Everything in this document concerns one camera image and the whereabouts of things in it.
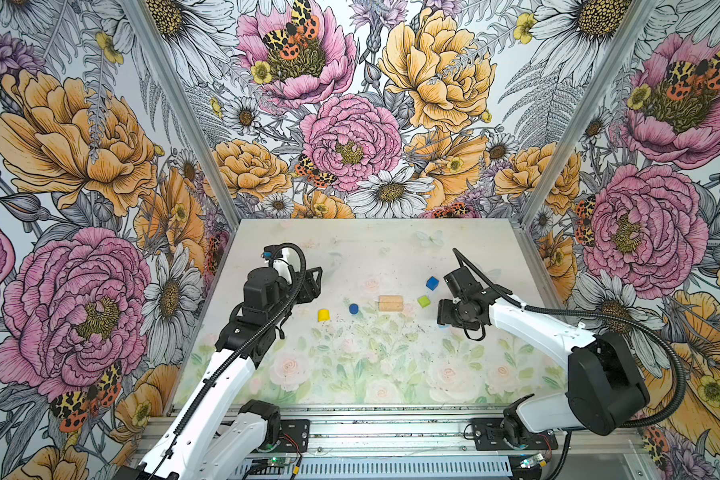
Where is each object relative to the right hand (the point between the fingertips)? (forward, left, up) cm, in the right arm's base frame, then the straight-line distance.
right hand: (450, 326), depth 87 cm
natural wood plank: (+11, +16, -5) cm, 20 cm away
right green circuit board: (-32, -14, -6) cm, 35 cm away
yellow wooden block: (+7, +38, -4) cm, 38 cm away
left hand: (+5, +37, +18) cm, 42 cm away
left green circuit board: (-30, +45, -5) cm, 55 cm away
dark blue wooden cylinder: (+9, +28, -5) cm, 30 cm away
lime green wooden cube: (+12, +5, -6) cm, 14 cm away
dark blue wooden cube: (+18, +2, -4) cm, 18 cm away
